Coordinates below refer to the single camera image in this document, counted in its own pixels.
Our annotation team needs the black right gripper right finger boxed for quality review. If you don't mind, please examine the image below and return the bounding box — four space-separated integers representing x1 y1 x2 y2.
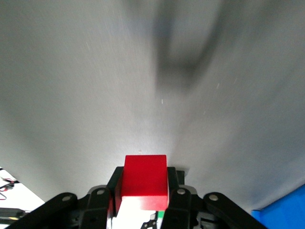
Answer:
161 166 268 229

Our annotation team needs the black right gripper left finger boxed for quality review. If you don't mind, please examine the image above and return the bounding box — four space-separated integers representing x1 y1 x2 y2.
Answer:
4 166 125 229

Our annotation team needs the red cube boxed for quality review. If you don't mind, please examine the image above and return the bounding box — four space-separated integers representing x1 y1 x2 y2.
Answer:
115 155 170 212

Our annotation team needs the flat black box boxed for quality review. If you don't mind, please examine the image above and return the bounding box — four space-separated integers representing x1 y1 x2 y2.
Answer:
0 207 25 219

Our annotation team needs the blue plastic storage bin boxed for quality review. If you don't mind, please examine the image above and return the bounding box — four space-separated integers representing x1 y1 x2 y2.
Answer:
251 183 305 229

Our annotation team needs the dark grey table mat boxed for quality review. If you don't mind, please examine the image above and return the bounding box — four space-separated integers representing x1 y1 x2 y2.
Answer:
0 0 305 213

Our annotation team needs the thin red wire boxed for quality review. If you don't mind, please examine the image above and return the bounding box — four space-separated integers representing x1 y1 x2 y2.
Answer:
0 177 16 201

